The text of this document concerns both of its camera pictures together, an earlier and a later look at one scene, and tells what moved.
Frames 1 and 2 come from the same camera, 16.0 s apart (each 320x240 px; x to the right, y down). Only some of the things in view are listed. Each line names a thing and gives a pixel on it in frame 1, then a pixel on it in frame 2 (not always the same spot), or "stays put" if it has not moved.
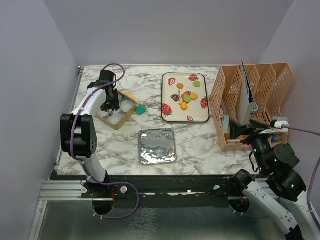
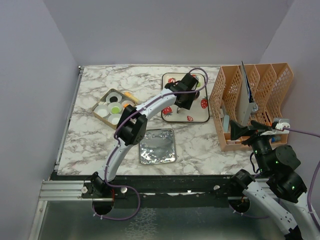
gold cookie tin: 119,117 stays put
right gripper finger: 236,130 stays put
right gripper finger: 254,123 stays put
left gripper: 114,104 → 187,104
